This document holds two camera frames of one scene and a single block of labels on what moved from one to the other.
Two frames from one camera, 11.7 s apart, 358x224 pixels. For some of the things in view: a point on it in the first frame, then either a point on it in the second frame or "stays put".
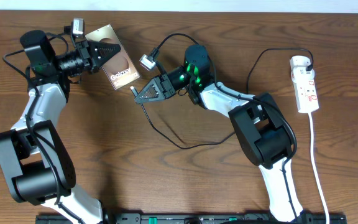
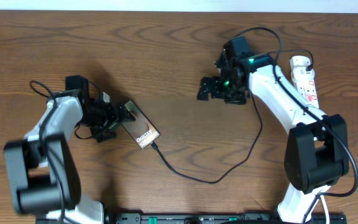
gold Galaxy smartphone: x=119 y=68 to x=142 y=129
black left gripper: x=86 y=55 to x=117 y=115
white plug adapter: x=299 y=62 stays put
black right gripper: x=163 y=87 to x=215 y=81
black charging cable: x=247 y=86 to x=242 y=162
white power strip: x=304 y=89 stays put
